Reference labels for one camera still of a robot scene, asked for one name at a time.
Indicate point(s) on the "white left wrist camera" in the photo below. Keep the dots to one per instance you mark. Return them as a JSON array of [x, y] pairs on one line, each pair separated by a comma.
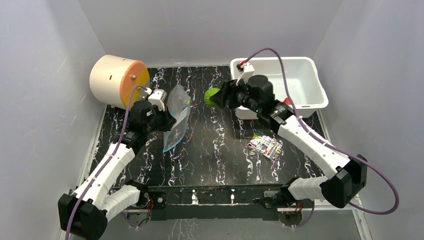
[[156, 97]]

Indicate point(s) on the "pack of coloured markers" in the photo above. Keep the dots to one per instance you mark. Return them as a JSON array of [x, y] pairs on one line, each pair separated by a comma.
[[265, 146]]

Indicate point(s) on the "aluminium frame rail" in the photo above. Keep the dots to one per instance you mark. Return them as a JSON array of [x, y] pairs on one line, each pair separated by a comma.
[[87, 211]]

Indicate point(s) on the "clear zip top bag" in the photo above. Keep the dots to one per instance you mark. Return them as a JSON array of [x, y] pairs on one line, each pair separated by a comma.
[[180, 110]]

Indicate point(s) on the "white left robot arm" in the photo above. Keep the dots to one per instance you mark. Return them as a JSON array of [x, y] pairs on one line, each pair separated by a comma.
[[106, 179]]

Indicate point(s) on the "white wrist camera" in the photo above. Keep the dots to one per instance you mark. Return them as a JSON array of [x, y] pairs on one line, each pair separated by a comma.
[[246, 71], [156, 97]]

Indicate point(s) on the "green toy lime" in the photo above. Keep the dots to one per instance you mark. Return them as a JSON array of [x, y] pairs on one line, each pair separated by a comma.
[[208, 97]]

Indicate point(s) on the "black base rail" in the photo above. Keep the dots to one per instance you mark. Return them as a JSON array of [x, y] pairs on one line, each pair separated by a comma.
[[240, 201]]

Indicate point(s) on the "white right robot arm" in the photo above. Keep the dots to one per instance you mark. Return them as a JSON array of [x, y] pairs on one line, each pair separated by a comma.
[[344, 176]]

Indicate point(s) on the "cream cylinder with orange face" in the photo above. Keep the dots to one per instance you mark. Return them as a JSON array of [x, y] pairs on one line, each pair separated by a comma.
[[112, 79]]

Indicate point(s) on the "white plastic bin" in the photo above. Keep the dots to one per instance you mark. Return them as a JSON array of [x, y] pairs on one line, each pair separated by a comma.
[[303, 82]]

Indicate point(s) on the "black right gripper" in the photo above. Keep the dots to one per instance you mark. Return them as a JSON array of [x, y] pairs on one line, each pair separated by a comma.
[[230, 96]]

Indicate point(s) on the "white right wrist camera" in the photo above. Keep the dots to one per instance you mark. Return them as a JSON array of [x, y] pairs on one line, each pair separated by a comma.
[[246, 71]]

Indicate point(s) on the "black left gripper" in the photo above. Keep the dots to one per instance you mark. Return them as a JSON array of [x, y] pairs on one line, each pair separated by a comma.
[[169, 121]]

